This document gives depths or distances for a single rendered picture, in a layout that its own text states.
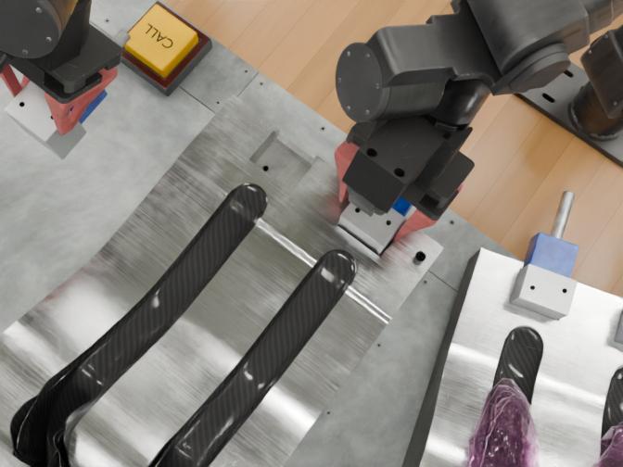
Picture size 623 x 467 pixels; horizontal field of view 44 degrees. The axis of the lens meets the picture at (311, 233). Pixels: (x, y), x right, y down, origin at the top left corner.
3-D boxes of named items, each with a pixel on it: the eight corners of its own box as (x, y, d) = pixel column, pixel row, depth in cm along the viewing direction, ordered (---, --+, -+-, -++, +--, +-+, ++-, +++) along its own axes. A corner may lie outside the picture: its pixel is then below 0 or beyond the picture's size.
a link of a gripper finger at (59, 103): (57, 164, 67) (65, 87, 60) (-4, 118, 68) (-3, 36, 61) (110, 128, 72) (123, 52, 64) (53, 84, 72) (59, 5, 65)
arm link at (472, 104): (417, 140, 59) (459, 73, 54) (381, 89, 62) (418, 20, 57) (481, 130, 63) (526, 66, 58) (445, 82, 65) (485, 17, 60)
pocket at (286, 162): (277, 139, 80) (277, 125, 76) (318, 169, 79) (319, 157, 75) (250, 171, 79) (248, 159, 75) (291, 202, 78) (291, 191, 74)
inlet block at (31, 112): (112, 31, 76) (98, 5, 71) (151, 60, 76) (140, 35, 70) (23, 130, 74) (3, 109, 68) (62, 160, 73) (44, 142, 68)
